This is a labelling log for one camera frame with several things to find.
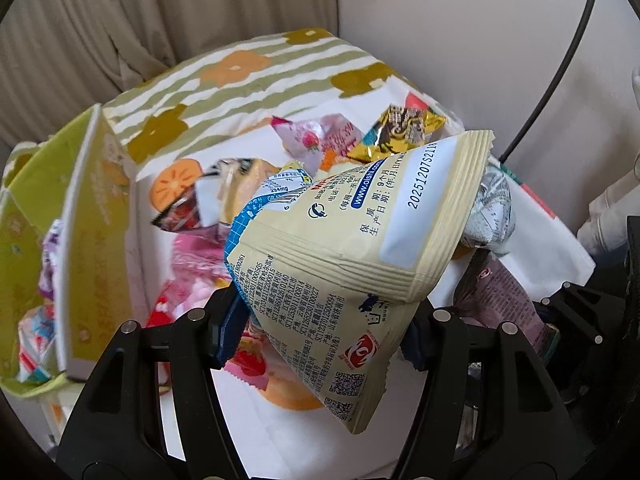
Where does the pink zigzag-edge strawberry packet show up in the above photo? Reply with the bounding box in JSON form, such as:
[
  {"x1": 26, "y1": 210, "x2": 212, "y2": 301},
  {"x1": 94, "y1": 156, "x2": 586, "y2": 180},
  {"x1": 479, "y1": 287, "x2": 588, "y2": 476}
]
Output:
[{"x1": 222, "y1": 332, "x2": 273, "y2": 391}]

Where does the purple white snack packet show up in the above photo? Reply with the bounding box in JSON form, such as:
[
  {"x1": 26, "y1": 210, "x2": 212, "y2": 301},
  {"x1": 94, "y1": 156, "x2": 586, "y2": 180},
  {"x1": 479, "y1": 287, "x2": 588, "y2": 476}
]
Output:
[{"x1": 39, "y1": 219, "x2": 67, "y2": 301}]

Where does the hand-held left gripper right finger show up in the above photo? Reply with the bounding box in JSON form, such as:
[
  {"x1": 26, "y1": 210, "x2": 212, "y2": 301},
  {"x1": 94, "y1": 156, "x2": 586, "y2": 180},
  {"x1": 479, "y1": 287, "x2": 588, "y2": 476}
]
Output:
[{"x1": 390, "y1": 297, "x2": 586, "y2": 480}]

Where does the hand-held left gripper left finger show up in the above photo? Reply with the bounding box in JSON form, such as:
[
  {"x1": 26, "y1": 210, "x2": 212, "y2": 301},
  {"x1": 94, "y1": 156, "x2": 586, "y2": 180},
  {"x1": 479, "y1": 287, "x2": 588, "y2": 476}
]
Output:
[{"x1": 55, "y1": 285, "x2": 261, "y2": 480}]

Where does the green striped floral blanket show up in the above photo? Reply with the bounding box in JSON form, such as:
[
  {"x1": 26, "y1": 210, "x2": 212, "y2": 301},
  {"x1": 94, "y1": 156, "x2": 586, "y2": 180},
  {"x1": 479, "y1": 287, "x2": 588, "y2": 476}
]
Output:
[{"x1": 102, "y1": 27, "x2": 466, "y2": 166}]

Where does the pink strawberry snack packet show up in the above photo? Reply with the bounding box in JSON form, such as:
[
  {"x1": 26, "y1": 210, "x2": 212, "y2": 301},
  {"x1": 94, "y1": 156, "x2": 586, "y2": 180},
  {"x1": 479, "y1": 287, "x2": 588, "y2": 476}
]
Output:
[{"x1": 270, "y1": 112, "x2": 366, "y2": 173}]

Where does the red black snack packet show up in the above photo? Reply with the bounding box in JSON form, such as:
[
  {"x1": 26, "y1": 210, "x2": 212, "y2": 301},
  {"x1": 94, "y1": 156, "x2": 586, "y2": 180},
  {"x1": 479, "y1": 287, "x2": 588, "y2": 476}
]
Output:
[{"x1": 152, "y1": 195, "x2": 221, "y2": 233}]

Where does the cream blue snack bag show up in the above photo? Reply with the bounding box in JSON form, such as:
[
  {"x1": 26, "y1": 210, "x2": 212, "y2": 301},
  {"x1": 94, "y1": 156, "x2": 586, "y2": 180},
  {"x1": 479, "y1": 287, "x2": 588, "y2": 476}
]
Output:
[{"x1": 224, "y1": 130, "x2": 496, "y2": 436}]

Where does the white pink snack packet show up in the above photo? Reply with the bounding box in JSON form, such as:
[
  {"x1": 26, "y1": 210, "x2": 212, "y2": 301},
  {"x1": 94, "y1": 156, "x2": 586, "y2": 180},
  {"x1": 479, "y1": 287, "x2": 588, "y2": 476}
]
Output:
[{"x1": 17, "y1": 305, "x2": 63, "y2": 383}]

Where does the beige curtain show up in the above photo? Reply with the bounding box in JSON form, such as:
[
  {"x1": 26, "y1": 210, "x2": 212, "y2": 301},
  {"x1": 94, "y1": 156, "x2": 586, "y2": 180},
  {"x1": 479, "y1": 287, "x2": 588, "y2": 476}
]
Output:
[{"x1": 0, "y1": 0, "x2": 341, "y2": 146}]

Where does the grey building-print snack packet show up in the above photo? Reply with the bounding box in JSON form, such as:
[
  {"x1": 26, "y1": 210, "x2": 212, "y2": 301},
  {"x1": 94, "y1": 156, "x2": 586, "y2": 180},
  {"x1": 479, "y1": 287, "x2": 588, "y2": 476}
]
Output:
[{"x1": 460, "y1": 162, "x2": 517, "y2": 256}]

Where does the pink candy packet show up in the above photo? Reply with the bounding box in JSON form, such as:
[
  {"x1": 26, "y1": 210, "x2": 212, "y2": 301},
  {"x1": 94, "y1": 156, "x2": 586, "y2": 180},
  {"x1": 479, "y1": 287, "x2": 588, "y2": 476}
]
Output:
[{"x1": 170, "y1": 232, "x2": 236, "y2": 291}]

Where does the green cardboard box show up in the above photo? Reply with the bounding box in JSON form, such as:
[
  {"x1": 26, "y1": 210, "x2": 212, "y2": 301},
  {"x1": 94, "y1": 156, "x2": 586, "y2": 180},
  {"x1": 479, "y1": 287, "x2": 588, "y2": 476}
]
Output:
[{"x1": 0, "y1": 104, "x2": 146, "y2": 401}]

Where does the gold chocolate snack packet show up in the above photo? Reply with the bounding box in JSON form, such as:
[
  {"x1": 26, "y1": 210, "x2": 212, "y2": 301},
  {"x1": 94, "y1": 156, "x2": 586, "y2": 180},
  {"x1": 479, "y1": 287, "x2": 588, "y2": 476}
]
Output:
[{"x1": 346, "y1": 104, "x2": 447, "y2": 163}]

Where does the red white candy packet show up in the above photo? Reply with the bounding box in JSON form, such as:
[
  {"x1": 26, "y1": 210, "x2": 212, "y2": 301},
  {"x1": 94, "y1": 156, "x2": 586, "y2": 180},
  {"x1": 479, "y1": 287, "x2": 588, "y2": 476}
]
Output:
[{"x1": 145, "y1": 280, "x2": 216, "y2": 328}]

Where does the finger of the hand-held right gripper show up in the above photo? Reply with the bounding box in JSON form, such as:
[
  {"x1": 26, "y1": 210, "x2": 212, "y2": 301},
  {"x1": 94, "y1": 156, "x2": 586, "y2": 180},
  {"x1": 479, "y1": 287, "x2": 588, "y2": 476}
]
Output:
[{"x1": 537, "y1": 282, "x2": 608, "y2": 358}]

